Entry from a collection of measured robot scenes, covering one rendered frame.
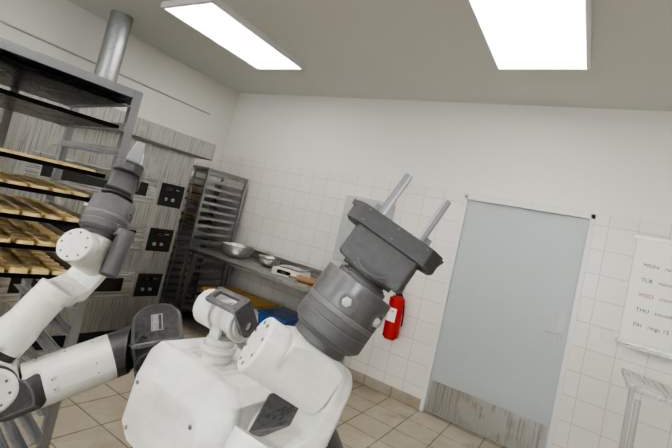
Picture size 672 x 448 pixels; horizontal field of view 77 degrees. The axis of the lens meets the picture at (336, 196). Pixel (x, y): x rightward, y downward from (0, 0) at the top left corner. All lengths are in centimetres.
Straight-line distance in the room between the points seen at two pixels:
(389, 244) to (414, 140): 413
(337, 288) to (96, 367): 62
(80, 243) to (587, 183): 384
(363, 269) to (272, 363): 14
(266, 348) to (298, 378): 5
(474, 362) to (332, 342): 386
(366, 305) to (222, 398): 34
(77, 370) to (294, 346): 58
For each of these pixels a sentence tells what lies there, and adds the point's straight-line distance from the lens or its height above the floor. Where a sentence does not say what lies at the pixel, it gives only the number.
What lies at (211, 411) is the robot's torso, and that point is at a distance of 74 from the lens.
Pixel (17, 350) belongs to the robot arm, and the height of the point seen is 118.
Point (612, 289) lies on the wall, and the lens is 411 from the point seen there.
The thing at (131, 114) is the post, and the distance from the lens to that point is 169.
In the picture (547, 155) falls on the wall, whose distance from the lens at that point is 426.
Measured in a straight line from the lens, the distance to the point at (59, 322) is 186.
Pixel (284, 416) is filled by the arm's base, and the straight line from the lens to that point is 69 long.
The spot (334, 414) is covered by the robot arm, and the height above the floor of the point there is 132.
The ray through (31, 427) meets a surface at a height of 59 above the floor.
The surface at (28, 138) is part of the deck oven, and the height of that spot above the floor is 162.
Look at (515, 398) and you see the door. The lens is 430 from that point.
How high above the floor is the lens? 152
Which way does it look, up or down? 4 degrees up
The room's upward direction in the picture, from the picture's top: 13 degrees clockwise
